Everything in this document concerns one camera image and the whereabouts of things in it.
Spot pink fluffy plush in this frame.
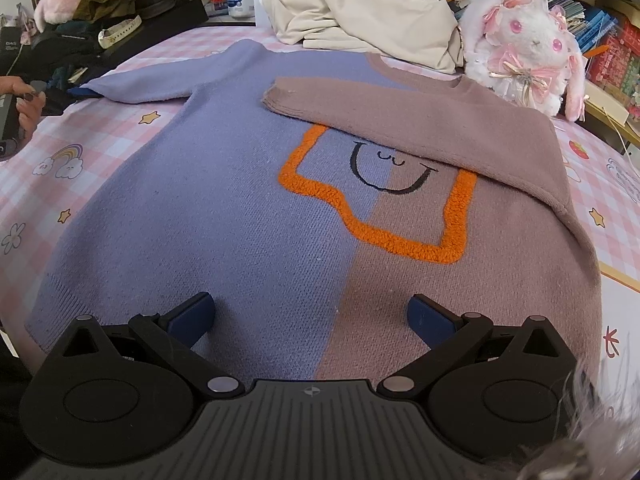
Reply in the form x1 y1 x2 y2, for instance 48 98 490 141
34 0 80 32

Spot purple and mauve knit sweater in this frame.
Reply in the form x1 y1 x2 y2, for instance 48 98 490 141
24 38 604 386

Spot white wristband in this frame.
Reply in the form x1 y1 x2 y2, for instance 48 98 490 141
98 15 142 50

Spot grey fur sleeve cuff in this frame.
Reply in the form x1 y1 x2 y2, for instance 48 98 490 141
516 363 639 479

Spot person's left hand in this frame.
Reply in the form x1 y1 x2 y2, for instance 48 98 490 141
0 76 46 145

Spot white pink bunny plush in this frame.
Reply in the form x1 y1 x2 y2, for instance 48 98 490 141
459 0 586 122

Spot pink checkered bed sheet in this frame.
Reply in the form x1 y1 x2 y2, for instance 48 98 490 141
0 24 640 411

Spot cream printed t-shirt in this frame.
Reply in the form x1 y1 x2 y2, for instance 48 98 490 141
260 0 463 74

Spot dark green sweater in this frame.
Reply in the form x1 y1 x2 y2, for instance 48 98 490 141
28 20 110 91

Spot black side table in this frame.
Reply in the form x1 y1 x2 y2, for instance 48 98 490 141
29 0 208 86

